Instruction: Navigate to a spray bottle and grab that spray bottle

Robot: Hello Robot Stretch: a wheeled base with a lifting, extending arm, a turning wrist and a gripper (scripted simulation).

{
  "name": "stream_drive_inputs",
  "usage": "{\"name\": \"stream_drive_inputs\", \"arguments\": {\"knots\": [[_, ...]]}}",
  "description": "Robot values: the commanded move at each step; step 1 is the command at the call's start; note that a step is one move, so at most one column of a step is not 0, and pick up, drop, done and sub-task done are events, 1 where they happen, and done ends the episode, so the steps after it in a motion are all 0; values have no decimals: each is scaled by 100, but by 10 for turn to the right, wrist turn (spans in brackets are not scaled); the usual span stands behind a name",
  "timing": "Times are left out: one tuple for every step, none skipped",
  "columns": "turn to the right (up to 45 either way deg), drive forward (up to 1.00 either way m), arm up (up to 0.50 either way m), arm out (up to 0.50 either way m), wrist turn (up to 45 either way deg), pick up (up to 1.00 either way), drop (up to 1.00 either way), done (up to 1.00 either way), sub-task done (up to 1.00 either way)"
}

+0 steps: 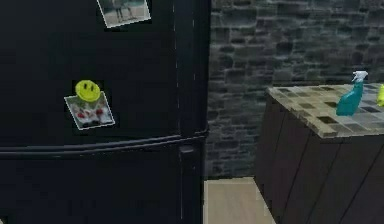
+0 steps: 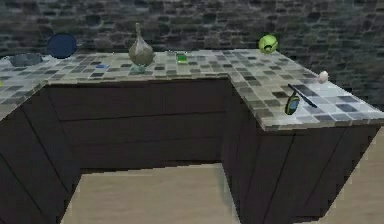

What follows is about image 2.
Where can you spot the olive glass vase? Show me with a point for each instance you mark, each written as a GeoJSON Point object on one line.
{"type": "Point", "coordinates": [141, 51]}

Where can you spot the dark tiled kitchen counter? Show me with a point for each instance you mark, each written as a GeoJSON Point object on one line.
{"type": "Point", "coordinates": [160, 126]}

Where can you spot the green round apple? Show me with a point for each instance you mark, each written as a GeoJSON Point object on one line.
{"type": "Point", "coordinates": [268, 43]}

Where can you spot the green square sponge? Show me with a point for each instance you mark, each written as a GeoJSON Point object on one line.
{"type": "Point", "coordinates": [181, 58]}

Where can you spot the white egg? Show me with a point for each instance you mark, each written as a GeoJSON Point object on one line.
{"type": "Point", "coordinates": [322, 77]}

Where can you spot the grey round bowl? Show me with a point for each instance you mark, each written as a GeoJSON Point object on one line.
{"type": "Point", "coordinates": [25, 59]}

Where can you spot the dark blue round plate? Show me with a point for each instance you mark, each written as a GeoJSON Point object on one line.
{"type": "Point", "coordinates": [61, 45]}

